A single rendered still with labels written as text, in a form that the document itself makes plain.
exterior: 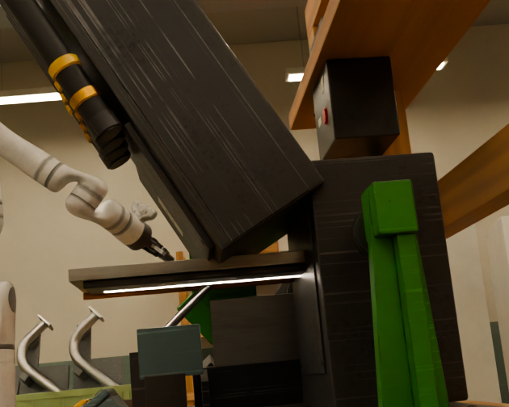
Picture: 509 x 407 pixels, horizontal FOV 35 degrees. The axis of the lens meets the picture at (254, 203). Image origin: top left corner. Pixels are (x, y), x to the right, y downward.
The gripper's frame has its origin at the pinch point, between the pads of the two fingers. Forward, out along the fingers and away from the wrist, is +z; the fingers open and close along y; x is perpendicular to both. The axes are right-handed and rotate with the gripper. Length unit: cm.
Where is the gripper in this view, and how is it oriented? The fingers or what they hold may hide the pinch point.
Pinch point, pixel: (166, 258)
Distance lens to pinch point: 210.2
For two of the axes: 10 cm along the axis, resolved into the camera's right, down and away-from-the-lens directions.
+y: 6.4, 2.8, -7.2
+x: 5.6, -8.1, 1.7
